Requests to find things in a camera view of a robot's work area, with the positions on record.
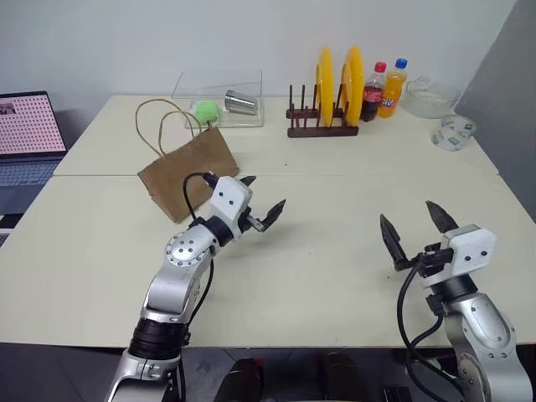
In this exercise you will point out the stainless steel cup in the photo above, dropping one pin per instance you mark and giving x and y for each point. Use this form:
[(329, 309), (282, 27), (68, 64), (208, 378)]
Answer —
[(240, 102)]

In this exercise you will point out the cola bottle red cap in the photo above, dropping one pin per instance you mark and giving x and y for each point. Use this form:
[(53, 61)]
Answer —
[(372, 98)]

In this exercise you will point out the yellow plate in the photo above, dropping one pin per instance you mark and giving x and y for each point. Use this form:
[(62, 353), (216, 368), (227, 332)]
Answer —
[(355, 84), (326, 84)]

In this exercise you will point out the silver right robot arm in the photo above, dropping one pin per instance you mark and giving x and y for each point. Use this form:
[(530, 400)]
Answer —
[(481, 326)]

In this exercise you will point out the clear tape roll green label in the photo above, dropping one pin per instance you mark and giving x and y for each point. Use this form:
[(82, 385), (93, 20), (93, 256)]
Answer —
[(454, 132)]

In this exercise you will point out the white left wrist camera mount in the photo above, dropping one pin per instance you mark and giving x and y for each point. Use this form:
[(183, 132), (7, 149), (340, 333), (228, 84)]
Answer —
[(228, 197)]

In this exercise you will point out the laptop with pink screen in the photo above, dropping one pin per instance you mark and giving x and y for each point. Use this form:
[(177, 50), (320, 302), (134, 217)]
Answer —
[(29, 125)]

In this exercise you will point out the grey partition board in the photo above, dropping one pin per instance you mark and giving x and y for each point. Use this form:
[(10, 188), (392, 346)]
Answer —
[(502, 92)]

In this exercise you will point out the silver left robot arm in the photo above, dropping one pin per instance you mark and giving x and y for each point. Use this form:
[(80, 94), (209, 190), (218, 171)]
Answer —
[(180, 289)]

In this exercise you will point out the dark wooden dish rack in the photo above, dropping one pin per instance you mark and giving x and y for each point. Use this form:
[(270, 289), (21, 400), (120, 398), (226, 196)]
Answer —
[(322, 130)]

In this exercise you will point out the orange soda bottle blue cap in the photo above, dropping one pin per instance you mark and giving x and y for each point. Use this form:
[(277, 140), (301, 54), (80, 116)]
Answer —
[(391, 96)]

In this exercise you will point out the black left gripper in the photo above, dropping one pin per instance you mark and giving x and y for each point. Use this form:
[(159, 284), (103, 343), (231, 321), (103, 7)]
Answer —
[(250, 223)]

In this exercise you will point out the green soft ball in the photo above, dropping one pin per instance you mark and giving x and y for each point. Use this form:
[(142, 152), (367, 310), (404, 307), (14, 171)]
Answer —
[(207, 112)]

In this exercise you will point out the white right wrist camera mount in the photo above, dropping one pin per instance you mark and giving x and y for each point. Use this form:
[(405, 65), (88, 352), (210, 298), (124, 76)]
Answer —
[(471, 247)]

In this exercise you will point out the clear glass bowl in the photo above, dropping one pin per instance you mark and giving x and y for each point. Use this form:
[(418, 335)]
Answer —
[(431, 98)]

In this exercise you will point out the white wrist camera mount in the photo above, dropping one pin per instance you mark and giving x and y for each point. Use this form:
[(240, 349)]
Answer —
[(228, 197), (471, 247)]

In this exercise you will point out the clear acrylic box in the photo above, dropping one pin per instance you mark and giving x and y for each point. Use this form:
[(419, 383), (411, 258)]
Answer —
[(247, 119)]

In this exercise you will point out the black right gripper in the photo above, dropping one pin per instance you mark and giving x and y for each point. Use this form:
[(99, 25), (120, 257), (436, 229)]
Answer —
[(433, 259)]

